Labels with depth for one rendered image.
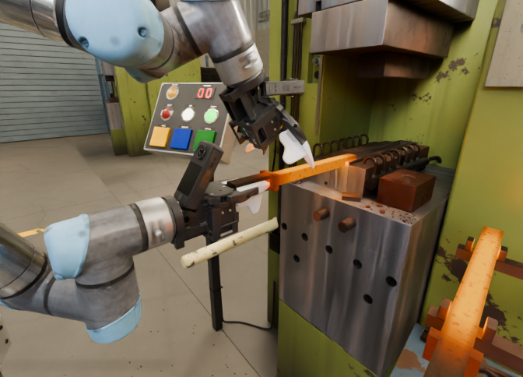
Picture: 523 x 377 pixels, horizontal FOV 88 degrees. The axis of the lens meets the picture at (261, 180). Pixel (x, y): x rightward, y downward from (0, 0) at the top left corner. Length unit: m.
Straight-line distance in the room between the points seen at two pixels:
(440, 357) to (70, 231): 0.43
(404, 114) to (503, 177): 0.51
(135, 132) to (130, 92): 0.66
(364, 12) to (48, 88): 7.88
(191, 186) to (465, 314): 0.40
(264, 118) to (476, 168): 0.51
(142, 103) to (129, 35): 5.00
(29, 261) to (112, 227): 0.13
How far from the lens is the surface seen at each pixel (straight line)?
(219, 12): 0.45
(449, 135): 1.15
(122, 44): 0.31
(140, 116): 5.32
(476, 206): 0.81
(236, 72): 0.46
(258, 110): 0.51
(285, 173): 0.58
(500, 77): 0.75
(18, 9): 0.38
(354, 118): 1.14
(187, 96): 1.10
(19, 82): 8.26
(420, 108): 1.17
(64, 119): 8.31
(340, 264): 0.79
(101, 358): 1.67
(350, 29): 0.75
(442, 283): 0.92
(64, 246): 0.41
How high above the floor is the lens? 1.19
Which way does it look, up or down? 19 degrees down
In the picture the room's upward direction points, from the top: straight up
